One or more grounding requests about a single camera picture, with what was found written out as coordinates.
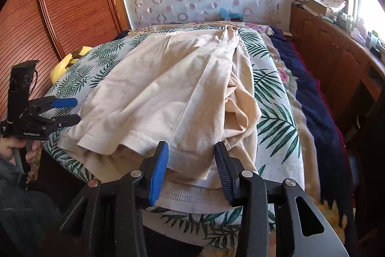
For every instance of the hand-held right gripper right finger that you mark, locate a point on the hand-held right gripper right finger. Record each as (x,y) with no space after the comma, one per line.
(223,174)

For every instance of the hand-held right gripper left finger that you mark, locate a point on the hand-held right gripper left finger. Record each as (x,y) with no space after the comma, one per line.
(158,174)

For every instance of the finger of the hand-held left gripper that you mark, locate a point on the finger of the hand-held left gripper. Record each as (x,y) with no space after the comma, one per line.
(64,102)
(67,120)

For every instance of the cream printed t-shirt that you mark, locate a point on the cream printed t-shirt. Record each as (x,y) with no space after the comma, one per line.
(165,79)

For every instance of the person's left hand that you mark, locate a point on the person's left hand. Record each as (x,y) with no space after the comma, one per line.
(9,148)

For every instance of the yellow plush toy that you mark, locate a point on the yellow plush toy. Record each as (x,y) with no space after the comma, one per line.
(58,71)

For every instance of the leaf print bedsheet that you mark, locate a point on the leaf print bedsheet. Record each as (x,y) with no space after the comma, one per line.
(276,124)

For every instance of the wooden slatted wardrobe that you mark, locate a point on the wooden slatted wardrobe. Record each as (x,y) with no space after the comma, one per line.
(69,4)

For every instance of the floral blanket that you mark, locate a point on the floral blanket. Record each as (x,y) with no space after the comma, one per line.
(288,76)

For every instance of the dark bag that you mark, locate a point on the dark bag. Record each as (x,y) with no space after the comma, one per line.
(368,184)

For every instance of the wooden sideboard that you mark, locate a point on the wooden sideboard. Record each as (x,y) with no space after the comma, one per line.
(331,58)

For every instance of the blue plastic toy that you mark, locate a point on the blue plastic toy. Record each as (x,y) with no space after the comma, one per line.
(230,15)

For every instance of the cardboard box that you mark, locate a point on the cardboard box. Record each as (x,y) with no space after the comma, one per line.
(317,7)

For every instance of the row of small containers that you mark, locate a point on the row of small containers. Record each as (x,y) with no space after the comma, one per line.
(364,34)

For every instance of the polka dot paper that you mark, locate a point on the polka dot paper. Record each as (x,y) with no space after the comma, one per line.
(332,3)

